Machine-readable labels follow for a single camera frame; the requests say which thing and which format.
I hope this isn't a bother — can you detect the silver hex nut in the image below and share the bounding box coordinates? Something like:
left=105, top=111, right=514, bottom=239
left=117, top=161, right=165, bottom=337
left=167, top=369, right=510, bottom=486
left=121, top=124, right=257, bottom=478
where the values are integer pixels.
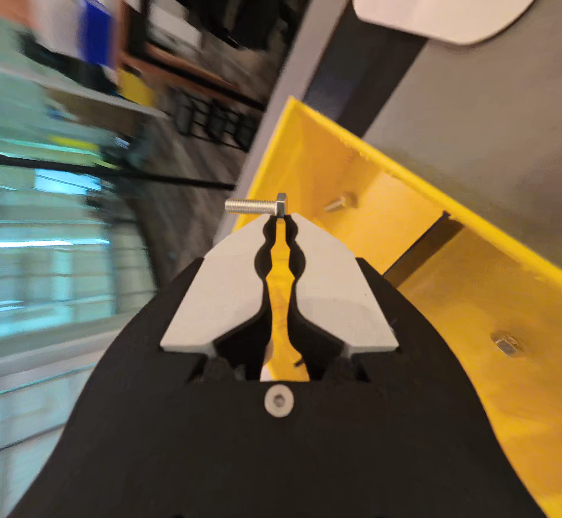
left=491, top=330, right=524, bottom=357

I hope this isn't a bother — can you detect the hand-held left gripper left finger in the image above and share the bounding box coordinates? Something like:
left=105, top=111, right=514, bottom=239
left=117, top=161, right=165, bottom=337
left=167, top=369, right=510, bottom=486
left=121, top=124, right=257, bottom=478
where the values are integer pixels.
left=160, top=214, right=274, bottom=380

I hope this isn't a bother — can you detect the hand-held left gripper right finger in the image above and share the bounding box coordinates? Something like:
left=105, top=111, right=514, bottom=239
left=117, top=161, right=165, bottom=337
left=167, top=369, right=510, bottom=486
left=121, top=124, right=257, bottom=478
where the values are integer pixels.
left=283, top=214, right=399, bottom=381

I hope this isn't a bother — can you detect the yellow plastic bin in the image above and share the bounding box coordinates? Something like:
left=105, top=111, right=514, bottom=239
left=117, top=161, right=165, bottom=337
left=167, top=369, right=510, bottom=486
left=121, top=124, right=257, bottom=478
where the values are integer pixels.
left=233, top=97, right=562, bottom=518

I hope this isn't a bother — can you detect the silver hex bolt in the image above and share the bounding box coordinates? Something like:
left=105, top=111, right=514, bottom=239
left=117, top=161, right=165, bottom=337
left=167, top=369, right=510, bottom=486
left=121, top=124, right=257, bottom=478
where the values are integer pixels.
left=225, top=192, right=289, bottom=219
left=323, top=193, right=357, bottom=214

